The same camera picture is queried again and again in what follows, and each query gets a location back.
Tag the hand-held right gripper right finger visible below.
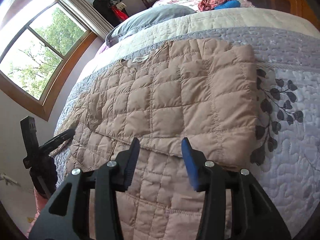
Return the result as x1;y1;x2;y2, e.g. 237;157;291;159
181;137;293;240

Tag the grey pillow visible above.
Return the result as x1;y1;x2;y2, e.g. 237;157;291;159
105;5;198;48

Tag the pale pleated curtain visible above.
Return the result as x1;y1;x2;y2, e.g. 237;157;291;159
45;0;114;34

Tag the red patterned pillow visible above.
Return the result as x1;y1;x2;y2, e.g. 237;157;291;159
152;0;255;13

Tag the black hanging coat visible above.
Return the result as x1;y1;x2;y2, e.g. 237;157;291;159
93;0;129;28

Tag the red patterned cloth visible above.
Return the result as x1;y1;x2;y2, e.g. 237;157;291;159
197;0;235;12

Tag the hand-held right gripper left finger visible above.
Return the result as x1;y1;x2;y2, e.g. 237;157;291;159
27;137;140;240

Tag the wooden desk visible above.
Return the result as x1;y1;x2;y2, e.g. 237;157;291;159
262;0;320;30

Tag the grey leaf-print quilted bedspread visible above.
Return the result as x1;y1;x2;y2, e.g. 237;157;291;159
50;7;320;240

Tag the white lever handle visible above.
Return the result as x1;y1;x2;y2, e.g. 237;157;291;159
0;173;18;186

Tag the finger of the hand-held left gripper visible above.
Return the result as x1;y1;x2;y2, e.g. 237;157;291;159
37;128;75;154

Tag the large wooden framed window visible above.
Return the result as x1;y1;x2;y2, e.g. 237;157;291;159
0;0;98;122

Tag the blue cloth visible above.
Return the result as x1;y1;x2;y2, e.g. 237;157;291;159
214;0;240;10

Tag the red hanging garment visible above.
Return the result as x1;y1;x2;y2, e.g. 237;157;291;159
111;5;129;22

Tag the beige quilted jacket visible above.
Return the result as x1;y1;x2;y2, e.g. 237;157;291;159
71;38;260;240

